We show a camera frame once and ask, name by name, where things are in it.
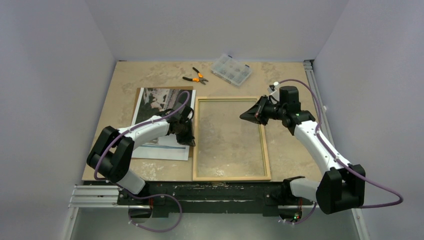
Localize aluminium extrusion frame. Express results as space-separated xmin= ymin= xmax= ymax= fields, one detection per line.
xmin=67 ymin=61 xmax=370 ymax=240

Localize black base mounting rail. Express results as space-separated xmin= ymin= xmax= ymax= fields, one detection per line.
xmin=117 ymin=181 xmax=312 ymax=218

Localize purple cable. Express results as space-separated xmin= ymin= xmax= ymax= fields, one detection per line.
xmin=93 ymin=90 xmax=184 ymax=234
xmin=271 ymin=78 xmax=404 ymax=226

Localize clear plastic organizer box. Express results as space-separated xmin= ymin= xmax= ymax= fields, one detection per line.
xmin=210 ymin=54 xmax=253 ymax=87

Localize green wooden picture frame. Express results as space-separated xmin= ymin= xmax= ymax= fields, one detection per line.
xmin=192 ymin=96 xmax=272 ymax=182

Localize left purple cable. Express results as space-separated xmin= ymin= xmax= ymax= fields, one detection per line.
xmin=93 ymin=90 xmax=184 ymax=234

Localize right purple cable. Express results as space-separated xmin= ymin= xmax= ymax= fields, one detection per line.
xmin=271 ymin=78 xmax=404 ymax=226

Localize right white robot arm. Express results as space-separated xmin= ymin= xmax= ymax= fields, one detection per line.
xmin=239 ymin=86 xmax=366 ymax=215

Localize glossy photo print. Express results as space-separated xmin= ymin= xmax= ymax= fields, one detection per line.
xmin=129 ymin=87 xmax=197 ymax=162

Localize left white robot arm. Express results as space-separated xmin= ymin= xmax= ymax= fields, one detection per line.
xmin=86 ymin=104 xmax=196 ymax=205

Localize orange black pliers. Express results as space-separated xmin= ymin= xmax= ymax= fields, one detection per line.
xmin=182 ymin=67 xmax=209 ymax=85

